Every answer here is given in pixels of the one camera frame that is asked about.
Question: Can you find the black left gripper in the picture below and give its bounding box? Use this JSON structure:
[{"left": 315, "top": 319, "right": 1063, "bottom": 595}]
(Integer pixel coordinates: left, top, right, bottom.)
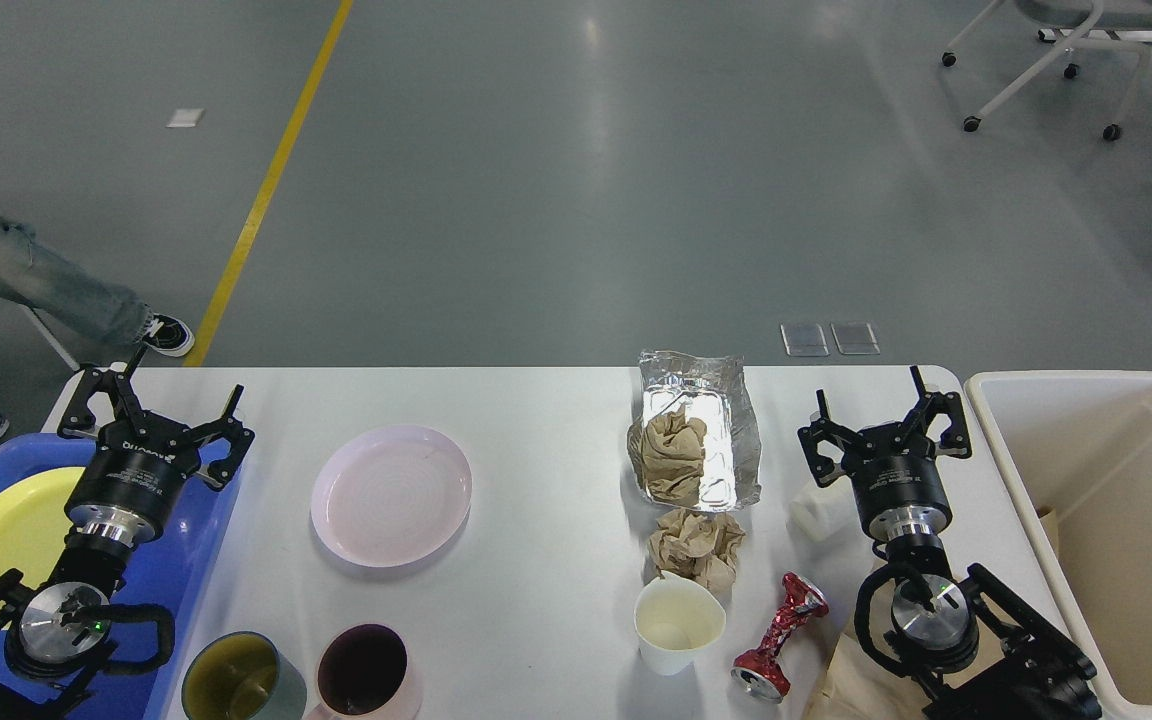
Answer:
[{"left": 58, "top": 346, "right": 255, "bottom": 546}]

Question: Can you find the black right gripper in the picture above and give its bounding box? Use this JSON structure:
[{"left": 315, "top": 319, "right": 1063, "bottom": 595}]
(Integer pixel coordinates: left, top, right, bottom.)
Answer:
[{"left": 797, "top": 365, "right": 973, "bottom": 546}]

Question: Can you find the grey green cup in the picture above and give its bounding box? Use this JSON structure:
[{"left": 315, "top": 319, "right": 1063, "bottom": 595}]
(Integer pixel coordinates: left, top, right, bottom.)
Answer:
[{"left": 180, "top": 632, "right": 306, "bottom": 719}]

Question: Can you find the pink plate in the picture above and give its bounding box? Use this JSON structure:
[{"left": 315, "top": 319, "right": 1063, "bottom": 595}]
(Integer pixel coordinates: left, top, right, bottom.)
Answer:
[{"left": 310, "top": 425, "right": 473, "bottom": 569}]

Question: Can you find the pink mug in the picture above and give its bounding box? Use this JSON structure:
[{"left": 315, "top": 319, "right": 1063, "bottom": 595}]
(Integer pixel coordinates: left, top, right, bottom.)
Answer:
[{"left": 305, "top": 624, "right": 422, "bottom": 719}]

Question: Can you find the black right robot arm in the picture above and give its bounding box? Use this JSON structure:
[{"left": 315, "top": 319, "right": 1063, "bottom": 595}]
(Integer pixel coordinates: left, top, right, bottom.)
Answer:
[{"left": 797, "top": 366, "right": 1102, "bottom": 719}]

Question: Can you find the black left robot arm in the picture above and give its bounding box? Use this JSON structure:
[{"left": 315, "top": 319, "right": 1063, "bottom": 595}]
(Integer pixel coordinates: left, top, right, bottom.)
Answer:
[{"left": 0, "top": 354, "right": 255, "bottom": 719}]

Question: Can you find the right floor socket plate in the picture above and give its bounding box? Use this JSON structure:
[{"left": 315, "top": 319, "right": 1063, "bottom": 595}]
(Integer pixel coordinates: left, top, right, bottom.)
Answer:
[{"left": 829, "top": 323, "right": 881, "bottom": 356}]

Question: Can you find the floor socket plate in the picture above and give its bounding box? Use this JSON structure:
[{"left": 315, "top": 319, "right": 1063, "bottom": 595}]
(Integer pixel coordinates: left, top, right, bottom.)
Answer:
[
  {"left": 829, "top": 323, "right": 881, "bottom": 356},
  {"left": 780, "top": 323, "right": 831, "bottom": 357}
]

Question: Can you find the left floor socket plate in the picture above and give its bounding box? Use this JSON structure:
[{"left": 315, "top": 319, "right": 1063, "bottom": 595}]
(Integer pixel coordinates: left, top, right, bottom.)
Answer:
[{"left": 780, "top": 323, "right": 831, "bottom": 357}]

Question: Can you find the yellow plate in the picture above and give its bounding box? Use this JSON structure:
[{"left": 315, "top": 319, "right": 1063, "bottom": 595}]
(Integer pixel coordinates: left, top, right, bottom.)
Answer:
[{"left": 0, "top": 467, "right": 83, "bottom": 588}]

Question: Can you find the aluminium foil container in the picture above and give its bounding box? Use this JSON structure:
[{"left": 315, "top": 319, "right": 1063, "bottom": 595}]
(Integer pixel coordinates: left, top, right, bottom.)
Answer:
[{"left": 631, "top": 350, "right": 761, "bottom": 514}]

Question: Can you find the crumpled brown paper ball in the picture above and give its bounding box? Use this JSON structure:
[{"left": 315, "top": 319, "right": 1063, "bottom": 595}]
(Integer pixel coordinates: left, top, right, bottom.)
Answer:
[{"left": 646, "top": 509, "right": 746, "bottom": 594}]

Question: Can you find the crumpled brown paper in foil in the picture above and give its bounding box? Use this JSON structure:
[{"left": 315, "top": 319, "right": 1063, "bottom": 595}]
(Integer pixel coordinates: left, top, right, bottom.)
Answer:
[{"left": 627, "top": 407, "right": 708, "bottom": 507}]

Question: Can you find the beige plastic bin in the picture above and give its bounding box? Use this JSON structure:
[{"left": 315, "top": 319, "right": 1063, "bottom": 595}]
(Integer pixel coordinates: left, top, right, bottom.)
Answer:
[{"left": 967, "top": 370, "right": 1152, "bottom": 719}]

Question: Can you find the brown paper bag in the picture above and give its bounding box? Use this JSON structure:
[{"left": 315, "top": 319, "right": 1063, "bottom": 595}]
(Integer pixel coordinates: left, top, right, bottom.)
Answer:
[{"left": 803, "top": 626, "right": 929, "bottom": 719}]

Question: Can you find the crushed red can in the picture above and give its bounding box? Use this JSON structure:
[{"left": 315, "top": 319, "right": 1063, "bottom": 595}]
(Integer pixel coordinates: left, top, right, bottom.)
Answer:
[{"left": 730, "top": 571, "right": 829, "bottom": 705}]

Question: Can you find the white paper cup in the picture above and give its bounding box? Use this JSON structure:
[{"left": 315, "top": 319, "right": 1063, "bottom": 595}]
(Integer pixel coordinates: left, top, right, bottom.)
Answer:
[{"left": 634, "top": 571, "right": 726, "bottom": 676}]

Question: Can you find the white floor marker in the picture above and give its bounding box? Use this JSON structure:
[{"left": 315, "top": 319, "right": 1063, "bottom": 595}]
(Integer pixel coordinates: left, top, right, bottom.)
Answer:
[{"left": 165, "top": 108, "right": 206, "bottom": 129}]

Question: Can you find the white chair base bar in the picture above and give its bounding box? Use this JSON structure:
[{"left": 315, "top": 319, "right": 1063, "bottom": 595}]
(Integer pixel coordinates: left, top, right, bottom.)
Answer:
[{"left": 1038, "top": 28, "right": 1152, "bottom": 44}]

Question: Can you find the white office chair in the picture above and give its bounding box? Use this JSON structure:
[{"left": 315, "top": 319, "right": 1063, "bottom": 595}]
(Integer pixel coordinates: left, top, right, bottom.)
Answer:
[{"left": 963, "top": 1, "right": 1152, "bottom": 142}]

